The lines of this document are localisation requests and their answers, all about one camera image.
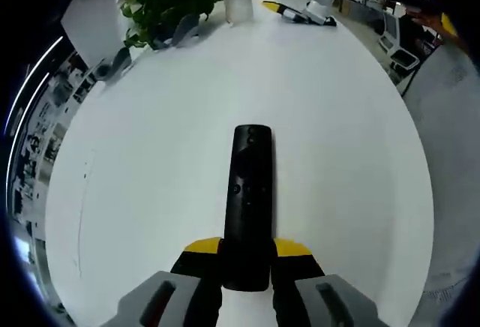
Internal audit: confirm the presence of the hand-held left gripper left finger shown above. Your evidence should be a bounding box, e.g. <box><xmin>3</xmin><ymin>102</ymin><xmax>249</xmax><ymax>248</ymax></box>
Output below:
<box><xmin>99</xmin><ymin>235</ymin><xmax>226</xmax><ymax>327</ymax></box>

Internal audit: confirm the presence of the clear glass jar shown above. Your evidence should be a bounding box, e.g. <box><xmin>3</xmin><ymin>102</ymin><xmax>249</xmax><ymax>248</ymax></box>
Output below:
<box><xmin>223</xmin><ymin>0</ymin><xmax>255</xmax><ymax>24</ymax></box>

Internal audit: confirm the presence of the grey curved headset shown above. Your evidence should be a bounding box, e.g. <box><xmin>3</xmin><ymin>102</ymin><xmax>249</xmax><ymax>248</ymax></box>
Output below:
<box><xmin>172</xmin><ymin>13</ymin><xmax>202</xmax><ymax>47</ymax></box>
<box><xmin>95</xmin><ymin>46</ymin><xmax>132</xmax><ymax>80</ymax></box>

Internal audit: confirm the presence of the person's right hand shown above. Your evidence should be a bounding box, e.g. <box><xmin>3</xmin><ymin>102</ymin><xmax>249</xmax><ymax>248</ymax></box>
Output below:
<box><xmin>406</xmin><ymin>10</ymin><xmax>466</xmax><ymax>49</ymax></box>

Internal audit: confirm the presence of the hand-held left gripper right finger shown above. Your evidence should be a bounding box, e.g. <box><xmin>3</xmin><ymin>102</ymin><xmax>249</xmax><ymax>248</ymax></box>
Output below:
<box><xmin>270</xmin><ymin>237</ymin><xmax>387</xmax><ymax>327</ymax></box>

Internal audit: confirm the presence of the green potted plant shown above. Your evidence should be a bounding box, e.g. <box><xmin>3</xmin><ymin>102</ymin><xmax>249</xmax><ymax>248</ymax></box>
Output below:
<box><xmin>120</xmin><ymin>0</ymin><xmax>222</xmax><ymax>50</ymax></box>

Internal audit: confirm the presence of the spare gripper on table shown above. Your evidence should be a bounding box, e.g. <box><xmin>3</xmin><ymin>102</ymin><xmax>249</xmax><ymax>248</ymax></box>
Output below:
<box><xmin>261</xmin><ymin>0</ymin><xmax>338</xmax><ymax>27</ymax></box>

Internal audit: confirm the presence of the black remote control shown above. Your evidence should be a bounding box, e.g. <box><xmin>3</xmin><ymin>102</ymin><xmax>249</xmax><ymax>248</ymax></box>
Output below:
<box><xmin>221</xmin><ymin>124</ymin><xmax>278</xmax><ymax>293</ymax></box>

